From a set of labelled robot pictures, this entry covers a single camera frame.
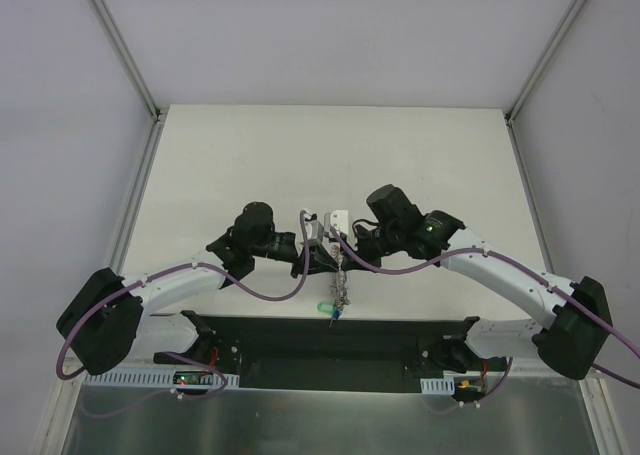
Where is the aluminium frame rail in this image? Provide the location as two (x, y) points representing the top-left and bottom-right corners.
(504, 0), (604, 326)
(79, 0), (169, 326)

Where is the metal key organizer ring disc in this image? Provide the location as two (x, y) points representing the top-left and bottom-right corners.
(330, 244), (350, 312)

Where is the left white cable duct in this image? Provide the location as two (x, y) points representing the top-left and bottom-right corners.
(84, 368), (240, 390)

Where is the left aluminium frame rail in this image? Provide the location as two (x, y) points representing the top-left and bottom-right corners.
(79, 0), (169, 326)

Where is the right white cable duct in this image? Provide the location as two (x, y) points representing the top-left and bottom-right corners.
(420, 375), (456, 396)

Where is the green key tag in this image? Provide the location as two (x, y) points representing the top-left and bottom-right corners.
(317, 302), (334, 314)

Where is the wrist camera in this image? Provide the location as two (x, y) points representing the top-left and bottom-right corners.
(302, 211), (324, 247)
(323, 209), (352, 243)

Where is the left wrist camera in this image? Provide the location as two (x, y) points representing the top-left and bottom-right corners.
(302, 211), (324, 247)

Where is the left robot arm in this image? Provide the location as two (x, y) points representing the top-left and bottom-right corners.
(56, 202), (348, 380)

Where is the white cable duct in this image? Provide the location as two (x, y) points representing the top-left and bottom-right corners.
(420, 375), (456, 396)
(84, 368), (240, 390)

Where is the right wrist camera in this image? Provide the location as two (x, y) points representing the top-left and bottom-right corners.
(323, 209), (352, 243)

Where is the right aluminium frame rail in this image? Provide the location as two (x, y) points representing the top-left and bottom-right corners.
(504, 0), (604, 326)

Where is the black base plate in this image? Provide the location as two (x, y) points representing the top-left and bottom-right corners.
(153, 310), (517, 394)

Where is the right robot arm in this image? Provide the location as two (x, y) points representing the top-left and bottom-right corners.
(351, 184), (612, 380)

